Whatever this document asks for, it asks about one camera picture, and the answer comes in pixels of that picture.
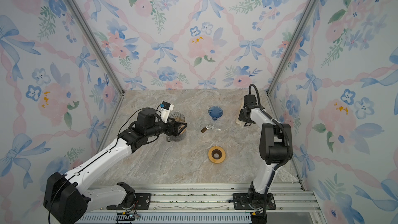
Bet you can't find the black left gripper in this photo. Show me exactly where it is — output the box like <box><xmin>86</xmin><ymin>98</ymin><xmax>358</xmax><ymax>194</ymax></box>
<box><xmin>146</xmin><ymin>117</ymin><xmax>187</xmax><ymax>140</ymax></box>

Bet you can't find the clear grey glass dripper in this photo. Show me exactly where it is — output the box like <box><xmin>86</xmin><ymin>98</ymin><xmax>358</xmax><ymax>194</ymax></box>
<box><xmin>169</xmin><ymin>112</ymin><xmax>186</xmax><ymax>128</ymax></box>

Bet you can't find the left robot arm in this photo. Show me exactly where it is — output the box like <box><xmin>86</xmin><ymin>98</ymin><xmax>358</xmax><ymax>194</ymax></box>
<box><xmin>43</xmin><ymin>105</ymin><xmax>188</xmax><ymax>224</ymax></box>

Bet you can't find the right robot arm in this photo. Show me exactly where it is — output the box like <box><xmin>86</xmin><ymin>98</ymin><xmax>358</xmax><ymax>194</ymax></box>
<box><xmin>238</xmin><ymin>94</ymin><xmax>293</xmax><ymax>209</ymax></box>

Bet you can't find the coffee filter pack orange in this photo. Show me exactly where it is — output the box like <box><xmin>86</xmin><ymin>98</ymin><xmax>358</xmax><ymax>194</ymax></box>
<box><xmin>236</xmin><ymin>110</ymin><xmax>246</xmax><ymax>126</ymax></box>

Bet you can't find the blue glass dripper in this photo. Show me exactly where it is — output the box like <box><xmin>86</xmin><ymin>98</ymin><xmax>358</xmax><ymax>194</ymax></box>
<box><xmin>208</xmin><ymin>106</ymin><xmax>223</xmax><ymax>121</ymax></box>

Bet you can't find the clear glass carafe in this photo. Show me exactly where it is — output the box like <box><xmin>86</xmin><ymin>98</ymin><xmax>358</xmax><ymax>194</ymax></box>
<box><xmin>166</xmin><ymin>133</ymin><xmax>186</xmax><ymax>142</ymax></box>

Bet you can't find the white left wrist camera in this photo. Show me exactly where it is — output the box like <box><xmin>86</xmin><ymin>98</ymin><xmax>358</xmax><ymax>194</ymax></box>
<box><xmin>159</xmin><ymin>101</ymin><xmax>174</xmax><ymax>123</ymax></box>

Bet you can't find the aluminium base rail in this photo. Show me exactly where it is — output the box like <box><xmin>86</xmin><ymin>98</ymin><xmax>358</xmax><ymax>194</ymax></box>
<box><xmin>71</xmin><ymin>183</ymin><xmax>326</xmax><ymax>224</ymax></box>

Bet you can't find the aluminium frame post left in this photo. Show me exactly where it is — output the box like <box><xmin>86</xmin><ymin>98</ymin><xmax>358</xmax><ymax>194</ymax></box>
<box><xmin>65</xmin><ymin>0</ymin><xmax>125</xmax><ymax>95</ymax></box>

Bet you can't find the aluminium frame post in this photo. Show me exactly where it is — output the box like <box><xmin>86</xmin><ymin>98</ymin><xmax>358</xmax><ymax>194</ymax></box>
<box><xmin>65</xmin><ymin>0</ymin><xmax>125</xmax><ymax>95</ymax></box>
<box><xmin>267</xmin><ymin>0</ymin><xmax>319</xmax><ymax>96</ymax></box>

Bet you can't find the aluminium frame post right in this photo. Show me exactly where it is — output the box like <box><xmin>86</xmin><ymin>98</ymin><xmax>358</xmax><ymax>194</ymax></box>
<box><xmin>267</xmin><ymin>0</ymin><xmax>319</xmax><ymax>96</ymax></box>

